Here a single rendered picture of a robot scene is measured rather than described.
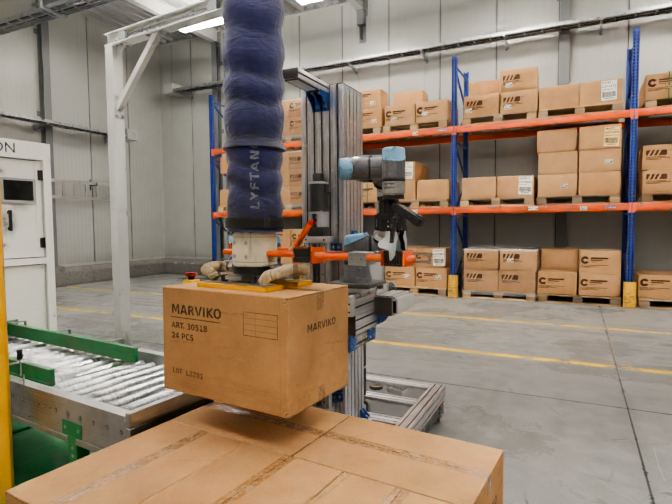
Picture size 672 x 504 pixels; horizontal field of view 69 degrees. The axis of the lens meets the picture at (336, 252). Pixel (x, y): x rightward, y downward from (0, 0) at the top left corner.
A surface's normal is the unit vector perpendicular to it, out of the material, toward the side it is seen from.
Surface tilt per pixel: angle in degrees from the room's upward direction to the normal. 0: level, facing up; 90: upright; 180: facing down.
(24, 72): 90
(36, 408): 90
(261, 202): 75
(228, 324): 89
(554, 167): 91
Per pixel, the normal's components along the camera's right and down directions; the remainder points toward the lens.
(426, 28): -0.44, 0.05
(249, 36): 0.16, -0.11
